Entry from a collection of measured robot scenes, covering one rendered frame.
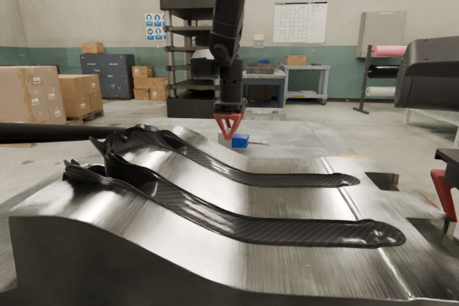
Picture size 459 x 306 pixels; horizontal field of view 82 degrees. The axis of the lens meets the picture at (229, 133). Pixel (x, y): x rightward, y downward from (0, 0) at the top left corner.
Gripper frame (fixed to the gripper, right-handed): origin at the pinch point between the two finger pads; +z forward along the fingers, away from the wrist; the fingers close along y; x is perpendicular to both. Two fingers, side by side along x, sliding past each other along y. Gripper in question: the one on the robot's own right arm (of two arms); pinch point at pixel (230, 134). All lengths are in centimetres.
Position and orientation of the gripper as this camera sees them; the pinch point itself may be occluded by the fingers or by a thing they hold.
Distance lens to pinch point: 70.5
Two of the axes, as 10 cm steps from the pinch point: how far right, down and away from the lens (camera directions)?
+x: 9.7, 0.8, -2.2
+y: -2.3, 2.9, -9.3
